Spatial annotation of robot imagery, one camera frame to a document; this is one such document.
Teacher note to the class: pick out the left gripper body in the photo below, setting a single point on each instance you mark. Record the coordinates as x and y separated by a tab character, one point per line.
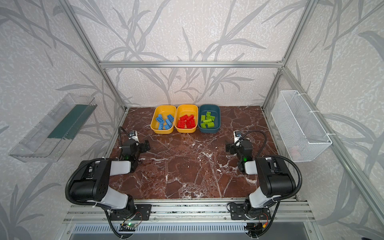
141	146

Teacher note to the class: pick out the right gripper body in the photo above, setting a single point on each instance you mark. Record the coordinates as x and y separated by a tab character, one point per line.
233	148

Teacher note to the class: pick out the red brick top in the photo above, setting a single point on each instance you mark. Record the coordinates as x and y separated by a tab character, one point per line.
181	124

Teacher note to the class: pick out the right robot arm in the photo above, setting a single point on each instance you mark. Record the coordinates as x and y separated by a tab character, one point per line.
279	177

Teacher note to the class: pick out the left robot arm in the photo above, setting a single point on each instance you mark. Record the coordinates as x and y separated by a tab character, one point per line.
89	185

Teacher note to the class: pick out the teal bin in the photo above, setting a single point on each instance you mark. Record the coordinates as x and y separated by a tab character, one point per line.
216	112

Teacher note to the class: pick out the left yellow bin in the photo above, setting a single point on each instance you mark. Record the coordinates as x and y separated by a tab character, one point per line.
164	110

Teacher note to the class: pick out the yellow bin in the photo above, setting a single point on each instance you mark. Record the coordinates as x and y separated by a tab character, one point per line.
186	110
164	110

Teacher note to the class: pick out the middle yellow bin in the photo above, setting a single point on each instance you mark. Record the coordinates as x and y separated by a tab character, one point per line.
186	110

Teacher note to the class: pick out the clear acrylic shelf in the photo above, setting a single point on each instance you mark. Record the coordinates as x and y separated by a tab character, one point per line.
50	138

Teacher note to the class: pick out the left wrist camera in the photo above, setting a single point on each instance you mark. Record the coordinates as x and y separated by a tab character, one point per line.
133	135

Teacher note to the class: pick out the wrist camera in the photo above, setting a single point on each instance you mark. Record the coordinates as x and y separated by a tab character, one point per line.
237	135
133	135

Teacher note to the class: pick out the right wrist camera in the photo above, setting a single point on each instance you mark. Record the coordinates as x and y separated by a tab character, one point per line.
237	135

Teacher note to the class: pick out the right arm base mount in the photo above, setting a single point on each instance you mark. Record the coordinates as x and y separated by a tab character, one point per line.
246	212

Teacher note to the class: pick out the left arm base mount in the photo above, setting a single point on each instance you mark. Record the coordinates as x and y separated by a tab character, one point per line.
140	213

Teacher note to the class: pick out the white wire basket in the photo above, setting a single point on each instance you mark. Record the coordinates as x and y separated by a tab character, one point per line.
301	132

